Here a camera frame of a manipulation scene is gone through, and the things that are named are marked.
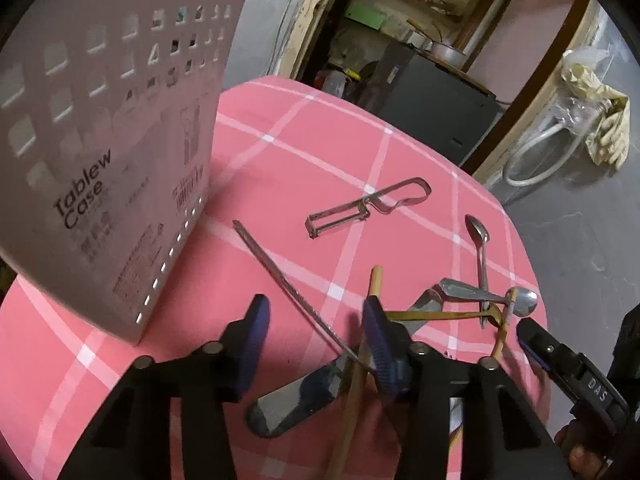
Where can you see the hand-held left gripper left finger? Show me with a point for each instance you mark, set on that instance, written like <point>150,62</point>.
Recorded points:
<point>252,340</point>

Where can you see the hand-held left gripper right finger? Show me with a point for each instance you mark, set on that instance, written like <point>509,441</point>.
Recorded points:
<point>382,350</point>

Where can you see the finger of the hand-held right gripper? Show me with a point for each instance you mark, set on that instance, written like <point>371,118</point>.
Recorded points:
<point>537,342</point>

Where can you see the gold chopstick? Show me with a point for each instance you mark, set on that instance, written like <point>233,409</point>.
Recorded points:
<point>502,330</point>

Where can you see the gold spoon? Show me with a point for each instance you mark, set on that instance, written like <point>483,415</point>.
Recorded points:
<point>435,315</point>

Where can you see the thin metal knife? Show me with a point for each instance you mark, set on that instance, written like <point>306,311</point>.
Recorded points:
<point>300,296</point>

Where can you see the wooden chopstick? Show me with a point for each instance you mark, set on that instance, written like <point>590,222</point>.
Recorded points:
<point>352,410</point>

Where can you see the silver butter knife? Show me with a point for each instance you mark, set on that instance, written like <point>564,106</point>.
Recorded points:
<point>295,405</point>

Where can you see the white perforated utensil case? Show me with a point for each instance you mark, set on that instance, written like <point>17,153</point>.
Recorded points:
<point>125,160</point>

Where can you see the person's right hand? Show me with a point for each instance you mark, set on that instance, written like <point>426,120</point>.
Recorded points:
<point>582,457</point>

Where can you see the slim silver spoon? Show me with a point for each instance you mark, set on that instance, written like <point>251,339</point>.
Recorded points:
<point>476,230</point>

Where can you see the metal peeler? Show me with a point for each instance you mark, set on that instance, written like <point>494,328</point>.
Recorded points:
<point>366,206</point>

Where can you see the pink checked tablecloth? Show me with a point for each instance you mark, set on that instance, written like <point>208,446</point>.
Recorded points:
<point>300,150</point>

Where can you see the yellow rubber gloves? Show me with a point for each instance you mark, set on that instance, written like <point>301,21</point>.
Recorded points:
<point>607,130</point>

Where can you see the clear plastic bag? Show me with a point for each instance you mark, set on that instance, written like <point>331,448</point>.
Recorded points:
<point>575,110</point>

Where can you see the black cabinet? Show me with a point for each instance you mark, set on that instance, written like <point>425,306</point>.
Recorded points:
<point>430,95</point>

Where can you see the metal pot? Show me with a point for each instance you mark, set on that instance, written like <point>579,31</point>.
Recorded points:
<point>447,55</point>

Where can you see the green box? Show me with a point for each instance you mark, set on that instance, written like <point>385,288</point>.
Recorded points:
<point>365,17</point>

